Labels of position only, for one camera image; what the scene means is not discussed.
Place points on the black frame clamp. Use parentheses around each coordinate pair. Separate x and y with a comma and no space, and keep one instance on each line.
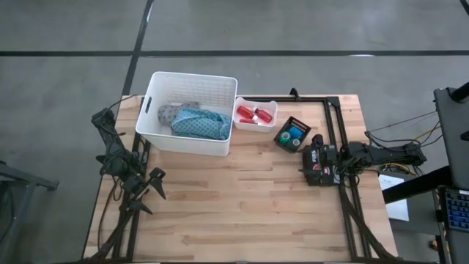
(295,93)

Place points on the grey square-print cloth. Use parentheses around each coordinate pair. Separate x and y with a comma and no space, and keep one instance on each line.
(168,113)

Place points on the grey metal rack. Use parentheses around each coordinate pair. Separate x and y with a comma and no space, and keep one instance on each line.
(22,177)

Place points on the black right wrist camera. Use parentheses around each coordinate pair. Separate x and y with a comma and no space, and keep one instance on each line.
(317,141)

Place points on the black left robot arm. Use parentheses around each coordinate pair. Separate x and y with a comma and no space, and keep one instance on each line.
(113,146)

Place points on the white paper sheet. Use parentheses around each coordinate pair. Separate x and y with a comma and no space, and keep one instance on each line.
(399,210)

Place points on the black first aid kit pouch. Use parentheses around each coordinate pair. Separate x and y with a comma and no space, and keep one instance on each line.
(314,157)

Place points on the dark green bandage roll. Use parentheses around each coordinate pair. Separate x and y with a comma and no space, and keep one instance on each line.
(296,143)

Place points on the black stand bar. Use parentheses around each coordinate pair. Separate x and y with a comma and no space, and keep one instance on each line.
(414,185)

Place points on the large white plastic basket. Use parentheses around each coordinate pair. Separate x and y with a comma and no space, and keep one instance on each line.
(187,146)

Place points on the red bottle with white cap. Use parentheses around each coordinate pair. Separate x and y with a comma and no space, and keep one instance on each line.
(247,121)
(244,112)
(264,116)

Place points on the small black plastic crate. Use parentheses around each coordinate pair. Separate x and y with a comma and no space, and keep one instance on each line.
(302,126)

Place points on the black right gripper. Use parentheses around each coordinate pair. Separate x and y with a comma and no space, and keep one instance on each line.
(333,159)

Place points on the backlit black keyboard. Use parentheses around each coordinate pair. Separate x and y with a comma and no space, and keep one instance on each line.
(458,209)

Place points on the blue bandage roll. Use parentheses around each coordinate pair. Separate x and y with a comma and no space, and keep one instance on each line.
(295,132)

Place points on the black aluminium table frame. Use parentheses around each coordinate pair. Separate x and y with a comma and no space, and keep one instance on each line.
(311,99)

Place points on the teal star-print cloth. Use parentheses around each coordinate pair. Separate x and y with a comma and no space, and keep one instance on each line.
(201,124)

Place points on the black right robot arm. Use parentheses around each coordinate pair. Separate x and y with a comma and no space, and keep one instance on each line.
(384,157)

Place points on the small white plastic bin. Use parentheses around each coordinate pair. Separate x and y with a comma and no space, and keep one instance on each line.
(256,128)

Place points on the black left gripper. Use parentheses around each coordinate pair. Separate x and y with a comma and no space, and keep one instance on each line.
(138,187)

